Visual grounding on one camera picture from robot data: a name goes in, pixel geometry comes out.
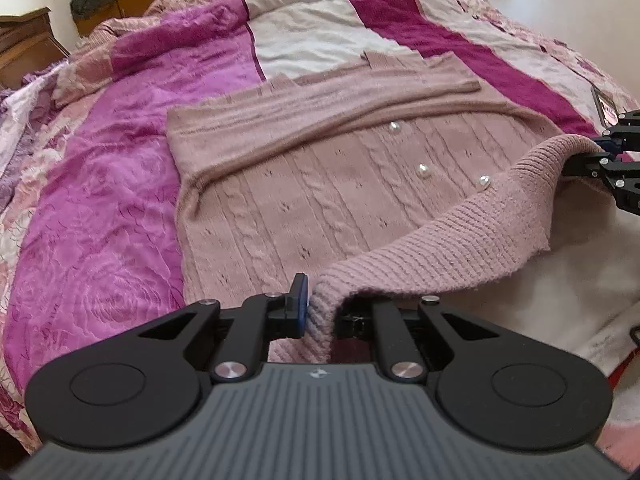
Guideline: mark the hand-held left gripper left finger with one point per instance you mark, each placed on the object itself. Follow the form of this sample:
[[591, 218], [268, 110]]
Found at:
[[300, 305]]

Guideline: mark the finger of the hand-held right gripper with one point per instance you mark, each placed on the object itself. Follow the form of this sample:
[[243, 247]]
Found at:
[[620, 180], [627, 135]]

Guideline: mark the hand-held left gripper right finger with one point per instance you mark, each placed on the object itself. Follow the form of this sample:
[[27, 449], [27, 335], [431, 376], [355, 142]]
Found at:
[[387, 325]]

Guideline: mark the pink knit cardigan sweater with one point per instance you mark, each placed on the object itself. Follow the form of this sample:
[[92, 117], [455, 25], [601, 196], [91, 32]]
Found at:
[[310, 200]]

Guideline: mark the dark flat phone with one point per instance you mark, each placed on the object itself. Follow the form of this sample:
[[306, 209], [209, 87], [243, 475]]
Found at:
[[602, 107]]

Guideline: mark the white fleece cloth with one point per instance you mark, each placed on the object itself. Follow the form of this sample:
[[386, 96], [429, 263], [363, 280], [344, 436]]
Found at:
[[575, 285]]

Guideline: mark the purple and white patchwork quilt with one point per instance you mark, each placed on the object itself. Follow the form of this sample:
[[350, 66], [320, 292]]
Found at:
[[100, 210]]

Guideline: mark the lavender floral ruffled pillow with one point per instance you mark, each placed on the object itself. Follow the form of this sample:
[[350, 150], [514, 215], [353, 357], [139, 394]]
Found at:
[[12, 135]]

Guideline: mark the carved wooden headboard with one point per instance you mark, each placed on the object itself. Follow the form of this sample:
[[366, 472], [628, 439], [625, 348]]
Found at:
[[25, 50]]

